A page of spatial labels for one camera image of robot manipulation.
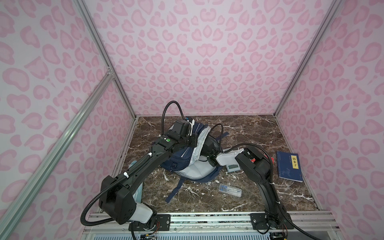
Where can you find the diagonal aluminium frame bar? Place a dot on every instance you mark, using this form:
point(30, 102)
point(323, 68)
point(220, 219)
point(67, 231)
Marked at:
point(21, 204)

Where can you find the grey blue calculator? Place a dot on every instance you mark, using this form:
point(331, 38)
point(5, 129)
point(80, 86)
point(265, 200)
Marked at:
point(233, 168)

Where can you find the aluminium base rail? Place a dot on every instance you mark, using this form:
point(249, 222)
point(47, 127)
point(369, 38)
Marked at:
point(239, 226)

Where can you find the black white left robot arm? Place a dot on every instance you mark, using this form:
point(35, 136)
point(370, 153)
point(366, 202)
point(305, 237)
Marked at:
point(116, 197)

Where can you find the aluminium corner frame post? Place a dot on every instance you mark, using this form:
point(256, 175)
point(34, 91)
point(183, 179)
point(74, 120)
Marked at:
point(91, 26)

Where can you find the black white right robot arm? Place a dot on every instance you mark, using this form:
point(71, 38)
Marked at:
point(258, 167)

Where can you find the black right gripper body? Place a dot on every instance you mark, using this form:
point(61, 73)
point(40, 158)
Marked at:
point(205, 153)

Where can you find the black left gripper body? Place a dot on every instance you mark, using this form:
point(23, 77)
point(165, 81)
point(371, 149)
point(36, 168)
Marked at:
point(189, 140)

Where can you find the navy blue student backpack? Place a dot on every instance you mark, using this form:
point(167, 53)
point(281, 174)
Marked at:
point(189, 163)

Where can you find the light blue pencil pouch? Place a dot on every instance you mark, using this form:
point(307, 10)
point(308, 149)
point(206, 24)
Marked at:
point(139, 190)

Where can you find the right aluminium corner post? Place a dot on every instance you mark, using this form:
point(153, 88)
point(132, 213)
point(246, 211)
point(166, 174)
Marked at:
point(329, 17)

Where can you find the clear plastic pen case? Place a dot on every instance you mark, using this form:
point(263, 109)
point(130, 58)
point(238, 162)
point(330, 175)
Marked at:
point(225, 189)

